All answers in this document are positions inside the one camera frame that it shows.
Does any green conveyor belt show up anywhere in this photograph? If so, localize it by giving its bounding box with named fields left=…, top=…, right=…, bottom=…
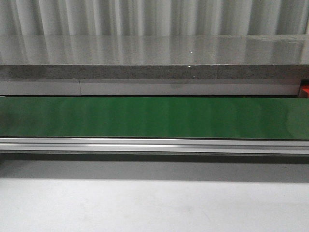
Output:
left=0, top=97, right=309, bottom=140

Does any white panel under ledge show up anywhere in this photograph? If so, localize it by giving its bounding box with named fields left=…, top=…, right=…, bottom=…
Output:
left=0, top=79, right=300, bottom=96

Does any grey stone counter ledge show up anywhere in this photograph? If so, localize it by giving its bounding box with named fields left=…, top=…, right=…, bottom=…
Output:
left=0, top=35, right=309, bottom=81

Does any red plastic tray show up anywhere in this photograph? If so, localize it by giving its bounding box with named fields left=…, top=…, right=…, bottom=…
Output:
left=298, top=85, right=309, bottom=98

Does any white pleated curtain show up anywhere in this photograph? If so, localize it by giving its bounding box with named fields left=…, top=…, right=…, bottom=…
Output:
left=0, top=0, right=309, bottom=36

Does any aluminium conveyor frame rail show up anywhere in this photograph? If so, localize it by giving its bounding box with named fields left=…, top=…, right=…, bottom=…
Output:
left=0, top=137, right=309, bottom=155

